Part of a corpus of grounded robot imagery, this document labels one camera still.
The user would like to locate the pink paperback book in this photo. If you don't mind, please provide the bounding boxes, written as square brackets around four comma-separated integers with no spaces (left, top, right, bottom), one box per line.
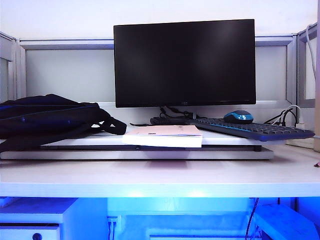
[121,124,203,149]

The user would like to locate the black blue backpack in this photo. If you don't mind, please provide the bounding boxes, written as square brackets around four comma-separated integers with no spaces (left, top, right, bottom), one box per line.
[0,93,128,153]

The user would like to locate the white raised desk platform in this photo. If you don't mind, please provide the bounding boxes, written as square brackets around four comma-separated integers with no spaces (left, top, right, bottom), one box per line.
[39,124,263,153]

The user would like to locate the white box under desk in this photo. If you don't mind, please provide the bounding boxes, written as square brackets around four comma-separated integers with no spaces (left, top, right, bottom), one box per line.
[254,203,316,240]

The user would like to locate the white flat base board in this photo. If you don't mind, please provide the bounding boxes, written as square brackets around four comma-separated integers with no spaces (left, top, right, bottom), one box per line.
[0,146,275,161]

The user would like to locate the black computer monitor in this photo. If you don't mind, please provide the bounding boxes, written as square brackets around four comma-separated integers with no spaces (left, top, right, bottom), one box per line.
[113,18,257,109]

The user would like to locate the blue black computer mouse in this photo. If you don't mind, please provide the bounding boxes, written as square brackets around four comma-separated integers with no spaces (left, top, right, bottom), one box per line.
[223,109,254,125]

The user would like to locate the wide frosted partition panel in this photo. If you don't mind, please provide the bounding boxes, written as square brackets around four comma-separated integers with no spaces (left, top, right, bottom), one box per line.
[19,34,298,108]

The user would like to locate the black blue keyboard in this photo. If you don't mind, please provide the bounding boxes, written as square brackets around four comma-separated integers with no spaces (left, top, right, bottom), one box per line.
[192,117,316,143]

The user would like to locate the white drawer cabinet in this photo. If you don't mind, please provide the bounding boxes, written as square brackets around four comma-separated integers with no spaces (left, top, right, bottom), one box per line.
[0,197,108,240]

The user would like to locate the white power strip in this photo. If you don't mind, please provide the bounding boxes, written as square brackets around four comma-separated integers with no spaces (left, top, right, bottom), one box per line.
[286,121,315,150]

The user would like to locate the aluminium framed side partition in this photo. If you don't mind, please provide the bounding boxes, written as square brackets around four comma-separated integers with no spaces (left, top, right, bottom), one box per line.
[296,22,320,108]
[0,31,27,101]

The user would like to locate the black coiled monitor cable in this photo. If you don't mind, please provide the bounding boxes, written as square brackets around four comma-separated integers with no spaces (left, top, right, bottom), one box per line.
[149,106,193,126]

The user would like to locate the white wall socket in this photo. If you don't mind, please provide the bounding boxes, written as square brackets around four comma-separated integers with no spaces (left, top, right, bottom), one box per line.
[106,216,118,232]

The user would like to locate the black cable bundle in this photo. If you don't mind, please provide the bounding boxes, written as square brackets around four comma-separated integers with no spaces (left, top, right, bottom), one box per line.
[263,108,300,126]

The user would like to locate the dark cable under desk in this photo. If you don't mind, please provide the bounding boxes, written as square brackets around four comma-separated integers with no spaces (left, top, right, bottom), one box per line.
[246,197,260,240]

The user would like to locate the white looped cable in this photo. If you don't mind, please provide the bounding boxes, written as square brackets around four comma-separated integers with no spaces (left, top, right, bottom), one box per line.
[284,104,302,125]

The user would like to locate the grey white hanging cable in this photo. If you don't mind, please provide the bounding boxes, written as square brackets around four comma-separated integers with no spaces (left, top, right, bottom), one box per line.
[306,23,318,83]

